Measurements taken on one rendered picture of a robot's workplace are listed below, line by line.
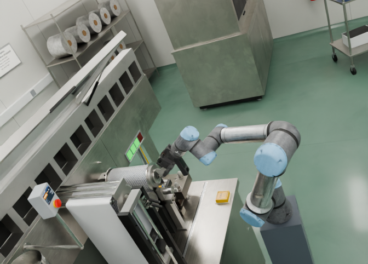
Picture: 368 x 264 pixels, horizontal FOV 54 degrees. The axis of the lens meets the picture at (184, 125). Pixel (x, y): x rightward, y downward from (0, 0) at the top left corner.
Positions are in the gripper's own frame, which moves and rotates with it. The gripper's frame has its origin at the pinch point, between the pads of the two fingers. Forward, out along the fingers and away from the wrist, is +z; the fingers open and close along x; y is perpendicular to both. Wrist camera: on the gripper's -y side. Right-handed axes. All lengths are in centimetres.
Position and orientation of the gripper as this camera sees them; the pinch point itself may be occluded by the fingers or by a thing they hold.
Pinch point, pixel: (162, 175)
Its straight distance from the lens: 185.3
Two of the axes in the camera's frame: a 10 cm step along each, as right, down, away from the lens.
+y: -8.5, -5.2, -1.1
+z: -4.6, 6.2, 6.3
